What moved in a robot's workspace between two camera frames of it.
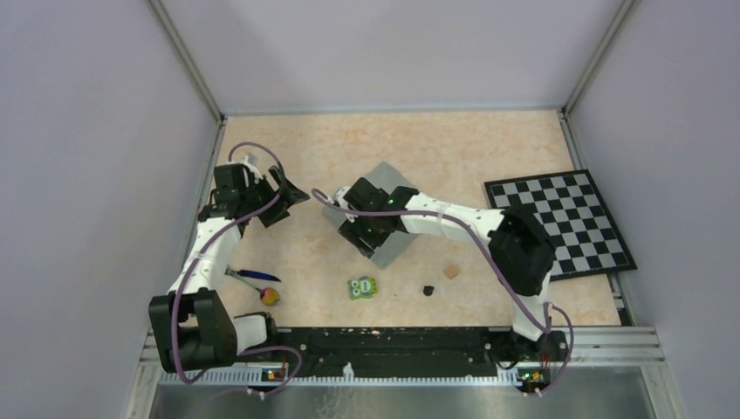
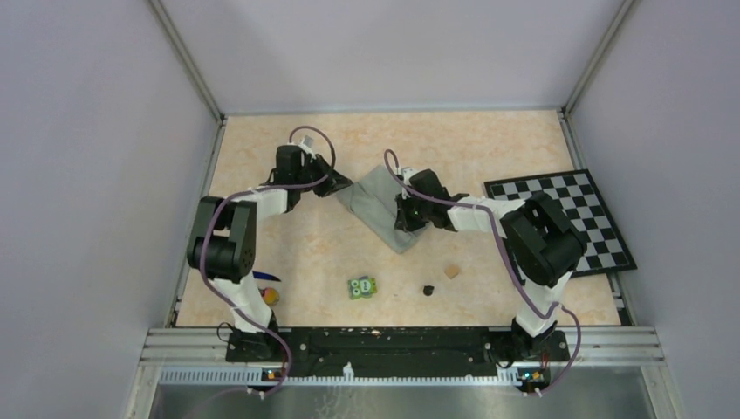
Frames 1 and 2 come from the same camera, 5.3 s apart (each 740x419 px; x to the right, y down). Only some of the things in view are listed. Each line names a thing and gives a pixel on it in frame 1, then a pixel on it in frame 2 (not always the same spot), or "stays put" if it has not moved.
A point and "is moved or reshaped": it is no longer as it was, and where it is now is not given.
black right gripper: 352,229 → 404,223
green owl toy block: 362,287 stays put
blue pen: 251,274 stays put
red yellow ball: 270,297 stays put
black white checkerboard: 586,240 stays put
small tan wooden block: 451,271 stays put
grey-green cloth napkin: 384,178 is moved or reshaped
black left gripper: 265,184 → 335,182
